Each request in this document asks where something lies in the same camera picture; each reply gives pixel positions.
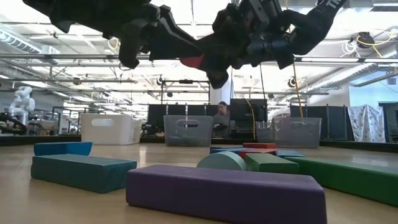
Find teal long block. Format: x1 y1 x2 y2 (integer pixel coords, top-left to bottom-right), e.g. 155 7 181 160
30 154 138 195

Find black hanging cable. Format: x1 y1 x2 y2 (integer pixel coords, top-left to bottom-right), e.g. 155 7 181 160
259 63 267 100

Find blue half-cylinder block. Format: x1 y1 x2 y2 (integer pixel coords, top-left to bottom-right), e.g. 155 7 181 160
33 141 93 157

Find yellow cable by monitor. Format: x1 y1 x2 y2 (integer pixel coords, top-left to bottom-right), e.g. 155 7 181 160
244 98 256 140

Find green long block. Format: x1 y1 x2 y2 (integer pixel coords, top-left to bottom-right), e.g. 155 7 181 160
244 152 300 175
284 156 398 208

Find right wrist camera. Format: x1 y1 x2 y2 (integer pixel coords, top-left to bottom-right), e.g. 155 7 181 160
241 0 282 30

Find black metal frame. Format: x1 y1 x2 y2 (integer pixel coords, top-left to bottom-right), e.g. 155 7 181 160
160 79 211 106

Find white ceiling air duct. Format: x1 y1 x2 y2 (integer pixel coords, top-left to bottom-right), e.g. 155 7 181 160
0 23 60 55

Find ceiling cable reel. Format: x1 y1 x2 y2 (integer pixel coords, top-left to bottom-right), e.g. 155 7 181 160
351 30 392 50

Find red long block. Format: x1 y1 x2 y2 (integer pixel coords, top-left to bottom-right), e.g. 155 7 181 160
238 148 277 156

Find white plastic bin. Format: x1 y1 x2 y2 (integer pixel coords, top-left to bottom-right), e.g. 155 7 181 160
80 113 143 146

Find black partition screens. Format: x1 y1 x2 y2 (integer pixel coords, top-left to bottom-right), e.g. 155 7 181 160
147 103 218 138

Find purple long block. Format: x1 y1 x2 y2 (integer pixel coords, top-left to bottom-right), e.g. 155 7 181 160
125 164 328 224

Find light teal half-cylinder block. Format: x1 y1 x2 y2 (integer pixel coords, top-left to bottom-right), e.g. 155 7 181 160
196 151 248 171

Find silver ceiling air duct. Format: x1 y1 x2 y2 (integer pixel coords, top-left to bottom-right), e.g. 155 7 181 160
329 63 398 90

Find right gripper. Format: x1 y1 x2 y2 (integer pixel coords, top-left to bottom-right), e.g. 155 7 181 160
197 7 295 90

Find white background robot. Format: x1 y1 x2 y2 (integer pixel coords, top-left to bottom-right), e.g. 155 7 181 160
8 86 35 135

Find patterned white cloth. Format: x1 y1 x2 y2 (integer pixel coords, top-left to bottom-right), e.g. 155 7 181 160
347 105 387 144

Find grey translucent plastic bin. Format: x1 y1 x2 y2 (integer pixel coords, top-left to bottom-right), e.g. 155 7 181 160
163 114 215 147
256 116 322 149

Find dark cabinet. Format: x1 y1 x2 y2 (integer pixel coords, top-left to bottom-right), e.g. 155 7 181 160
379 101 398 143

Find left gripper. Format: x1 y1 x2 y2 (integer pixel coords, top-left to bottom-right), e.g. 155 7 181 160
119 4 203 70

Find black monitor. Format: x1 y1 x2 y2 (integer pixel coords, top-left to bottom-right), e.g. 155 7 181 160
230 98 268 139

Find black background equipment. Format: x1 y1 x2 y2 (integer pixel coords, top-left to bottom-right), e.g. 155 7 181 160
0 112 27 135

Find dark partition panels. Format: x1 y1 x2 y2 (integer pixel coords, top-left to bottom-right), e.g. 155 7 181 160
289 105 354 141

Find person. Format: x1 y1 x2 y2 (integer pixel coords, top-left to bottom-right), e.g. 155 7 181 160
213 101 231 138

